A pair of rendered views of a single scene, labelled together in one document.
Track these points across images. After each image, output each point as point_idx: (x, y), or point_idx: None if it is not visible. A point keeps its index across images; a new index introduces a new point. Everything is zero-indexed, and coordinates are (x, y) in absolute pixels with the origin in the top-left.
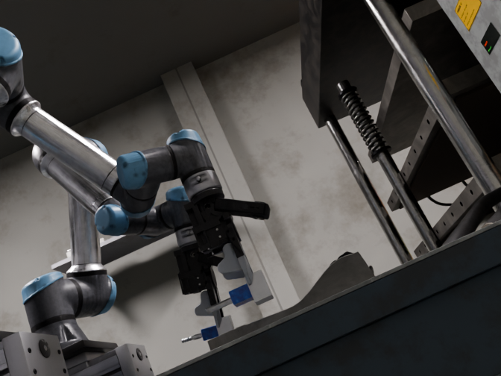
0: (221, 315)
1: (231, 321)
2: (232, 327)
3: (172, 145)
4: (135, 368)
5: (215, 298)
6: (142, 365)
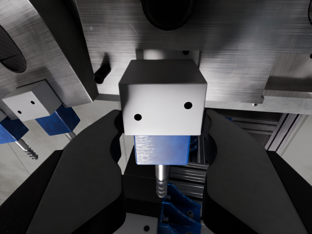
0: (119, 124)
1: (155, 74)
2: (185, 68)
3: None
4: (154, 231)
5: (295, 172)
6: (117, 230)
